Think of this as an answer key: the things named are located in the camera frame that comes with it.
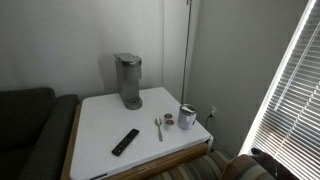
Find striped cushion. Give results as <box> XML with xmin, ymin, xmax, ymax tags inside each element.
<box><xmin>220</xmin><ymin>153</ymin><xmax>279</xmax><ymax>180</ymax></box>

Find white wall outlet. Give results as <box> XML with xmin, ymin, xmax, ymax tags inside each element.
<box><xmin>209</xmin><ymin>106</ymin><xmax>219</xmax><ymax>118</ymax></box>

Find striped sofa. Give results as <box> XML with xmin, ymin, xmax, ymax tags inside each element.
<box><xmin>146</xmin><ymin>148</ymin><xmax>301</xmax><ymax>180</ymax></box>

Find metal spoon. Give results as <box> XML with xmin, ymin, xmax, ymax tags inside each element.
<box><xmin>154</xmin><ymin>116</ymin><xmax>164</xmax><ymax>143</ymax></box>

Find grey pod coffee maker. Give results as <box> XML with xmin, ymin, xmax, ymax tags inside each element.
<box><xmin>113</xmin><ymin>52</ymin><xmax>144</xmax><ymax>111</ymax></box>

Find white plastic board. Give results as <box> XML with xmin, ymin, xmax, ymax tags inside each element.
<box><xmin>69</xmin><ymin>86</ymin><xmax>213</xmax><ymax>180</ymax></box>

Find white window blinds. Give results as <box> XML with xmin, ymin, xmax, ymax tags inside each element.
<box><xmin>239</xmin><ymin>0</ymin><xmax>320</xmax><ymax>180</ymax></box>

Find dark grey sofa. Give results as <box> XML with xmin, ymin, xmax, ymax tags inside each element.
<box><xmin>0</xmin><ymin>87</ymin><xmax>81</xmax><ymax>180</ymax></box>

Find black plugged cord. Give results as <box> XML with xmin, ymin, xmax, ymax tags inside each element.
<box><xmin>204</xmin><ymin>112</ymin><xmax>215</xmax><ymax>130</ymax></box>

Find black remote control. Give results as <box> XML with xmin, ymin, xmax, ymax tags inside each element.
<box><xmin>111</xmin><ymin>128</ymin><xmax>141</xmax><ymax>157</ymax></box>

